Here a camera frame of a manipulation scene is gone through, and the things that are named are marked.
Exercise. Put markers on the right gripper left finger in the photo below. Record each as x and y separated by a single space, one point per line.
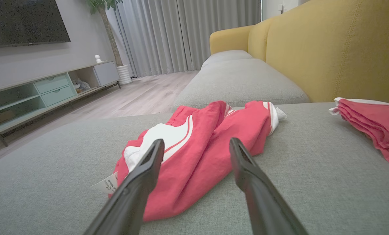
132 195

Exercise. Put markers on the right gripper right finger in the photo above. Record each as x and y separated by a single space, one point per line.
263 202

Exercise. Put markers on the red garment with paper tag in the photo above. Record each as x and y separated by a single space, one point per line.
201 156

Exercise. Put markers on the red garment with white stripes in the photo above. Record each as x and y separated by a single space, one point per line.
377 124

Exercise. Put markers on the large grey sofa seat cushion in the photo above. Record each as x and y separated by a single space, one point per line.
312 179

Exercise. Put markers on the white ribbed plant pot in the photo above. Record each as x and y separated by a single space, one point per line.
124 75

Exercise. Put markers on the grey plush toy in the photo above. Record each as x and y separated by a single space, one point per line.
81 85

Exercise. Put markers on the medium grey sofa seat cushion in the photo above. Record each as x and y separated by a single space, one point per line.
240 81

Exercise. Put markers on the mint green cabinet drawer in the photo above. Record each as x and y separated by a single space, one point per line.
52 83
57 95

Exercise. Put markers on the grey cabinet door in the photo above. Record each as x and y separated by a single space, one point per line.
106 73

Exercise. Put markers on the long low TV cabinet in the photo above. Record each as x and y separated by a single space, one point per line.
24 112

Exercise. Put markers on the small white figurine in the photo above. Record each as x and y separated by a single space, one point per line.
98 58

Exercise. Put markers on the small grey sofa seat cushion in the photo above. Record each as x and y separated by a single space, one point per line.
225 56

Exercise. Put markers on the brown flat box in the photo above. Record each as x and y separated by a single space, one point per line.
3 117

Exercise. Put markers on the green indoor tree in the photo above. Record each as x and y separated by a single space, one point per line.
111 36

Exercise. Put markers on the yellow sofa backrest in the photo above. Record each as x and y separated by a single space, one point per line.
328 49

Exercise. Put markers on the grey pleated curtain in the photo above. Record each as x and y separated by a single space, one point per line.
181 32

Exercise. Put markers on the black flat television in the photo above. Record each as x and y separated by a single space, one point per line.
21 19

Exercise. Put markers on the white wall switch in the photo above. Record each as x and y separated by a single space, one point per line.
281 8

